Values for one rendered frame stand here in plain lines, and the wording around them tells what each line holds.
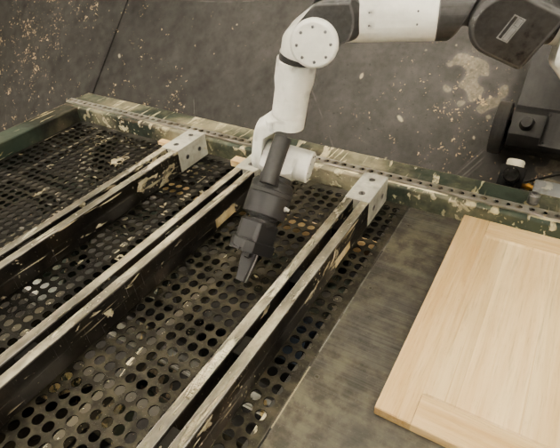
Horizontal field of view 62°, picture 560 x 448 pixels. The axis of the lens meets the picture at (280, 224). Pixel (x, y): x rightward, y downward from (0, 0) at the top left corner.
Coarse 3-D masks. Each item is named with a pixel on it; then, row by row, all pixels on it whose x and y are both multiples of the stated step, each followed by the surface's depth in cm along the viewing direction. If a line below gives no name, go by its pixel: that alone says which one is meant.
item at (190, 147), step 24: (168, 144) 135; (192, 144) 136; (144, 168) 124; (168, 168) 130; (96, 192) 116; (120, 192) 117; (144, 192) 124; (72, 216) 108; (96, 216) 113; (24, 240) 102; (48, 240) 103; (72, 240) 108; (0, 264) 96; (24, 264) 99; (48, 264) 104; (0, 288) 96
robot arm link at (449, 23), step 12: (444, 0) 68; (456, 0) 67; (468, 0) 67; (480, 0) 67; (444, 12) 68; (456, 12) 68; (468, 12) 67; (444, 24) 69; (456, 24) 69; (444, 36) 71
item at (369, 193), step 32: (352, 192) 110; (384, 192) 115; (352, 224) 100; (320, 256) 93; (288, 288) 89; (320, 288) 93; (256, 320) 81; (288, 320) 83; (224, 352) 75; (256, 352) 75; (192, 384) 71; (224, 384) 70; (192, 416) 67; (224, 416) 71
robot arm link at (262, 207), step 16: (256, 192) 91; (256, 208) 90; (272, 208) 90; (288, 208) 94; (240, 224) 91; (256, 224) 90; (272, 224) 92; (240, 240) 89; (256, 240) 90; (272, 240) 95
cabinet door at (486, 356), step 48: (480, 240) 102; (528, 240) 101; (432, 288) 91; (480, 288) 91; (528, 288) 90; (432, 336) 82; (480, 336) 82; (528, 336) 81; (432, 384) 75; (480, 384) 74; (528, 384) 74; (432, 432) 68; (480, 432) 68; (528, 432) 68
